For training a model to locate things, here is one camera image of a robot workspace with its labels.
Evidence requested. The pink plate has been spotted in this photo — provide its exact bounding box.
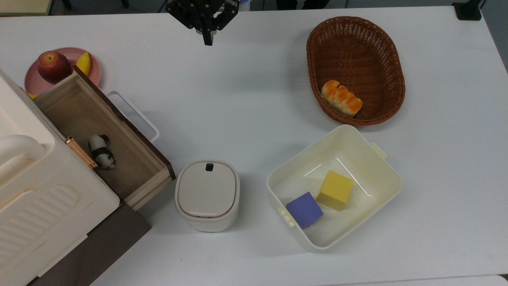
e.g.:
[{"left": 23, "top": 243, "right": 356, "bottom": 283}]
[{"left": 24, "top": 47, "right": 102, "bottom": 97}]

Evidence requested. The black table clamp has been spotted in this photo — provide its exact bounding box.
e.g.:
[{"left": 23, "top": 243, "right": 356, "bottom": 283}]
[{"left": 452, "top": 0, "right": 487, "bottom": 21}]

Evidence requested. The orange bread loaf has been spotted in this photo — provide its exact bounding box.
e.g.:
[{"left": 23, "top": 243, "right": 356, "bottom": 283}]
[{"left": 321, "top": 79, "right": 363, "bottom": 117}]

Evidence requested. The yellow wooden desk edge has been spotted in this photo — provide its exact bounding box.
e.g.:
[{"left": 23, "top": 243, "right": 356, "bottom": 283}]
[{"left": 0, "top": 0, "right": 53, "bottom": 17}]

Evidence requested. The purple cube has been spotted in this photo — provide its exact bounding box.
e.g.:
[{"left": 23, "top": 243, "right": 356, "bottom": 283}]
[{"left": 286, "top": 192, "right": 324, "bottom": 229}]

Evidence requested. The brown drawer cabinet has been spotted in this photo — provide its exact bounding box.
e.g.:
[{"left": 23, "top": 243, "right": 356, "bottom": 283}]
[{"left": 27, "top": 202, "right": 152, "bottom": 286}]

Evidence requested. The small white lidded bin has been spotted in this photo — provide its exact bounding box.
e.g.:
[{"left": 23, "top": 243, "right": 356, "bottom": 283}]
[{"left": 174, "top": 160, "right": 241, "bottom": 233}]

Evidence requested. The wooden drawer with white handle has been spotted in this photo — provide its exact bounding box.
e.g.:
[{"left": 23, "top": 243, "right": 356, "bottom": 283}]
[{"left": 33, "top": 66, "right": 176, "bottom": 211}]

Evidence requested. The cream plastic tub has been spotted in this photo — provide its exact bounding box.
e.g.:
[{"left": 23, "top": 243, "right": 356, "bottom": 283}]
[{"left": 266, "top": 124, "right": 403, "bottom": 251}]

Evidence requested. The panda toy figure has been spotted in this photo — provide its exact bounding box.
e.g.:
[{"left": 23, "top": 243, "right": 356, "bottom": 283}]
[{"left": 88, "top": 134, "right": 117, "bottom": 170}]

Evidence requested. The copper latch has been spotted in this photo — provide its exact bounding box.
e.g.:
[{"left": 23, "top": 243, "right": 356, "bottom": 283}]
[{"left": 63, "top": 137, "right": 98, "bottom": 170}]

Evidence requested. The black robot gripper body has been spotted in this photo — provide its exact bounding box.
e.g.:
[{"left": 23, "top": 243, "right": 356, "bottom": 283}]
[{"left": 165, "top": 0, "right": 241, "bottom": 33}]

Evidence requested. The yellow banana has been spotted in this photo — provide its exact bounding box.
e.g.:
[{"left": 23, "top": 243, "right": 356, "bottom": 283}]
[{"left": 27, "top": 52, "right": 91, "bottom": 99}]

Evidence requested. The red apple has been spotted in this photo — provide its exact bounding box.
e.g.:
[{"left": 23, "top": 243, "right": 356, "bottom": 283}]
[{"left": 37, "top": 50, "right": 73, "bottom": 85}]

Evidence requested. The yellow cube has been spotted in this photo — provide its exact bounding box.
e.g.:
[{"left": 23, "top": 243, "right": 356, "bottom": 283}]
[{"left": 316, "top": 170, "right": 354, "bottom": 211}]

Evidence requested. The brown wicker basket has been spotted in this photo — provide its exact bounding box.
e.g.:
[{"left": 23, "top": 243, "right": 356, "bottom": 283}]
[{"left": 306, "top": 16, "right": 406, "bottom": 126}]

